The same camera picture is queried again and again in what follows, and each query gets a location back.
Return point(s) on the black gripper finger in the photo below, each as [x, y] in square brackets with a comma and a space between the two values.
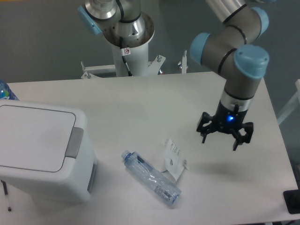
[207, 124]
[239, 138]

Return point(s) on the black device at right edge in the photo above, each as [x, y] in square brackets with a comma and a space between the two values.
[292, 200]

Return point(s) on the black white pen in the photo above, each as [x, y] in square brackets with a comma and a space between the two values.
[6, 195]

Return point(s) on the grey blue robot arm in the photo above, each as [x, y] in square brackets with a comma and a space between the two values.
[231, 54]

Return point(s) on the white frame at right edge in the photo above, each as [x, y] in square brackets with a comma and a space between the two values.
[290, 106]

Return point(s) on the crumpled white paper packet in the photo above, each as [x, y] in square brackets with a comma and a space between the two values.
[175, 160]

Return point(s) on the white push-lid trash can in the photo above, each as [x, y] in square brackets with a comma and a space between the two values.
[45, 150]

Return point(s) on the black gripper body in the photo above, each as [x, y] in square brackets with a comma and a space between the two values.
[229, 118]

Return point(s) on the clear plastic water bottle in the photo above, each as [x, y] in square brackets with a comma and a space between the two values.
[151, 177]

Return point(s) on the blue bottle at left edge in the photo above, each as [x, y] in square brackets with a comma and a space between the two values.
[6, 92]

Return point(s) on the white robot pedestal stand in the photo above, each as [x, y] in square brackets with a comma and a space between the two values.
[130, 48]

